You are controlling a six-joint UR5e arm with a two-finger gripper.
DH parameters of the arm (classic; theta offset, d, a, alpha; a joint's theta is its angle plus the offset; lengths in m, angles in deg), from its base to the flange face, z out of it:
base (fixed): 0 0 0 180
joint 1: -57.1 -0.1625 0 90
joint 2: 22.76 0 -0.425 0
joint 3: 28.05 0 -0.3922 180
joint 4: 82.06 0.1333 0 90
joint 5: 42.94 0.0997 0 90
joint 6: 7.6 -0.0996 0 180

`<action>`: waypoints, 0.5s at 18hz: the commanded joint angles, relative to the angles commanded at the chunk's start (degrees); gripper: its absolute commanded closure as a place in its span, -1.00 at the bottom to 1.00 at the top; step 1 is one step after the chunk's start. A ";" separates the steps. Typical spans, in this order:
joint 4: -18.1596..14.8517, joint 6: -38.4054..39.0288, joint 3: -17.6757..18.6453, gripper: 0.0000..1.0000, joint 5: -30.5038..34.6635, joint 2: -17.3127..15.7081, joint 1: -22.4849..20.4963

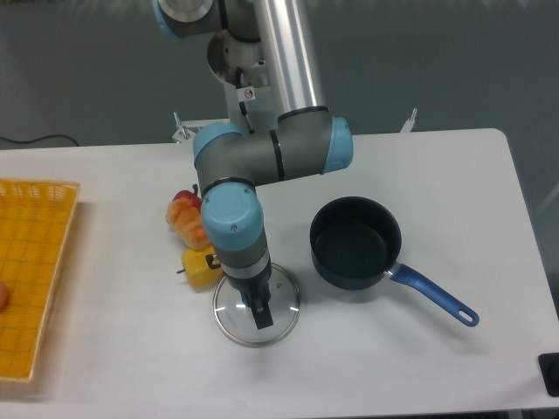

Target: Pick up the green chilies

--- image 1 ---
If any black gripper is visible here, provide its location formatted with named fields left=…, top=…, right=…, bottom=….
left=224, top=263, right=273, bottom=330

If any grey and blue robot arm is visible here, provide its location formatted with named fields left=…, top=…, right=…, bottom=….
left=153, top=1, right=353, bottom=329

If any glass pot lid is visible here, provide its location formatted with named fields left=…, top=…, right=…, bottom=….
left=213, top=264, right=300, bottom=347

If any yellow bell pepper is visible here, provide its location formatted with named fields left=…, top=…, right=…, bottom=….
left=182, top=245, right=223, bottom=291

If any dark blue saucepan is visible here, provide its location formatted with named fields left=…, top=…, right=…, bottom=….
left=309, top=196, right=480, bottom=327

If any orange bread roll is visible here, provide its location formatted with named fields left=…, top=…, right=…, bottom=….
left=166, top=197, right=210, bottom=250

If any red bell pepper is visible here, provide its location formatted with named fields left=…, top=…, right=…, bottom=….
left=173, top=183, right=202, bottom=210

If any yellow wicker basket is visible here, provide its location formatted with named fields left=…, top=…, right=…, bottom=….
left=1, top=178, right=80, bottom=382

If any silver robot mounting base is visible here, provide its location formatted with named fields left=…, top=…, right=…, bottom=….
left=207, top=30, right=278, bottom=134

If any black device at table edge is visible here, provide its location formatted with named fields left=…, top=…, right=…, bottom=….
left=538, top=353, right=559, bottom=397

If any left table clamp bracket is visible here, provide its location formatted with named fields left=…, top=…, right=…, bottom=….
left=172, top=112, right=204, bottom=143

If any table clamp bracket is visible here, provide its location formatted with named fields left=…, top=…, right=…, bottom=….
left=172, top=112, right=204, bottom=143
left=400, top=107, right=418, bottom=134

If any right table clamp bracket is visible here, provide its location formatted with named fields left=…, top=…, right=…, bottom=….
left=400, top=107, right=418, bottom=134

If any black cable on floor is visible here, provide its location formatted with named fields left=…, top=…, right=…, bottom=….
left=0, top=134, right=80, bottom=147

